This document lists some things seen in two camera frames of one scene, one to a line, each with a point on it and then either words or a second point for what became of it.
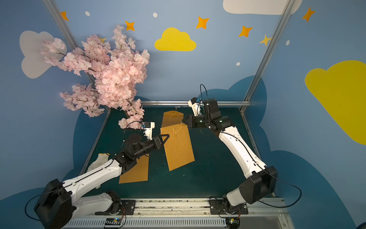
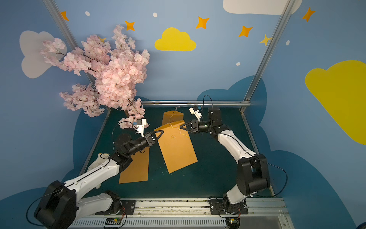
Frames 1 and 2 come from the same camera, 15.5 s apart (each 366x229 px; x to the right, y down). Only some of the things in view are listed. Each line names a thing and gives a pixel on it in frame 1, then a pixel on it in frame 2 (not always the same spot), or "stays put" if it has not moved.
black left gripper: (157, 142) -> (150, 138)
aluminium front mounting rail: (191, 213) stays put
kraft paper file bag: (177, 147) stays put
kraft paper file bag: (171, 118) stays put
